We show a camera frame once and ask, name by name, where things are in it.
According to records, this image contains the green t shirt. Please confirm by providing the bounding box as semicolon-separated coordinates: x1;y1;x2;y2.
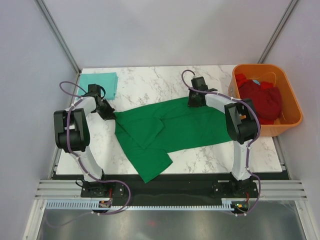
115;97;231;183

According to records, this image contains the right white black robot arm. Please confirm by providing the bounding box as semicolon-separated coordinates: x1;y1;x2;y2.
188;76;261;197

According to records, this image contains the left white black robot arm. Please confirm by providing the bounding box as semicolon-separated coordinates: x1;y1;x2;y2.
53;84;116;197

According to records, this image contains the folded teal t shirt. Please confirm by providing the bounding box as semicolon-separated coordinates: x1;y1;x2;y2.
79;72;118;100

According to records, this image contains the bright red t shirt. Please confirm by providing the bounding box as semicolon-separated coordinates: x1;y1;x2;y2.
235;73;274;90

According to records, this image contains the dark red t shirt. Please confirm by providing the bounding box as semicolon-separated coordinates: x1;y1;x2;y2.
237;79;282;125

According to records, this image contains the orange plastic bin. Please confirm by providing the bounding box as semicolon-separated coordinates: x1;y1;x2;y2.
228;63;303;137

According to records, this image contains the left aluminium frame post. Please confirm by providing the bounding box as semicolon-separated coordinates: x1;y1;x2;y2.
34;0;81;76

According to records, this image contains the aluminium frame post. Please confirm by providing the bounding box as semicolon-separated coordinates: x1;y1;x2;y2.
34;0;81;76
257;0;300;64

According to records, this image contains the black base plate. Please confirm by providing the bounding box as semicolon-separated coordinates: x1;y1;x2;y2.
79;172;258;207

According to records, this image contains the white slotted cable duct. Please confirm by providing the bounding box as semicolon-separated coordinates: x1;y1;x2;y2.
45;198;239;211

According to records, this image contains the aluminium rail profile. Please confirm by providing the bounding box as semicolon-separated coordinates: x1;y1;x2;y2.
35;180;307;201

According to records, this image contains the right aluminium frame post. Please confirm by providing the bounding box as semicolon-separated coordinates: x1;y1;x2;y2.
257;0;300;64

